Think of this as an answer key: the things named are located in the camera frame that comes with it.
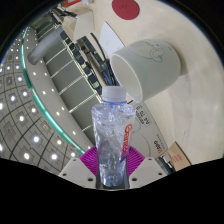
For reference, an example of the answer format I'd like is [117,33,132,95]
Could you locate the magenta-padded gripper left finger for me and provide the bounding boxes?
[58,145,100,188]

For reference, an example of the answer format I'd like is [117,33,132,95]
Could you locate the white carton box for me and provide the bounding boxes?
[128,103,169,159]

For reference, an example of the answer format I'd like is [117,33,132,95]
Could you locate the flat brown cardboard piece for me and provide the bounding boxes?
[165,141,193,172]

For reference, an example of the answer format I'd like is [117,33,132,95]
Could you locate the white ceramic mug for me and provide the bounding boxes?
[109,39,183,104]

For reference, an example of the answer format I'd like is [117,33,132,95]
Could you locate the white printed paper sheet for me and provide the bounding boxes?
[98,21,126,58]

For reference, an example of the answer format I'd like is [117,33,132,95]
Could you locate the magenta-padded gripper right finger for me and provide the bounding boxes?
[126,145,166,188]

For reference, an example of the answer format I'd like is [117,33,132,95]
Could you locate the group of ceiling lights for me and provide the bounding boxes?
[0,43,88,164]

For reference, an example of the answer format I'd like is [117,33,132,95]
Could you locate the clear plastic water bottle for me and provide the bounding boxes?
[91,85,137,188]

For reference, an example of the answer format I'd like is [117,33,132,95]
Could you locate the flat round red coaster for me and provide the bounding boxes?
[111,0,140,21]

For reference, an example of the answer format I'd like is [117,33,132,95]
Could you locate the row of black office chairs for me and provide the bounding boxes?
[49,9,104,98]

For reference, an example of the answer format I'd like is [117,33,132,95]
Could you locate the round grey column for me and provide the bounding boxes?
[27,27,64,64]

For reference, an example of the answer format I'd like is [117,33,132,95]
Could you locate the long curved conference desk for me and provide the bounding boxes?
[46,8,116,101]

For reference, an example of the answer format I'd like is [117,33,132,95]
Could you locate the dark desk telephone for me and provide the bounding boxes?
[94,54,118,87]

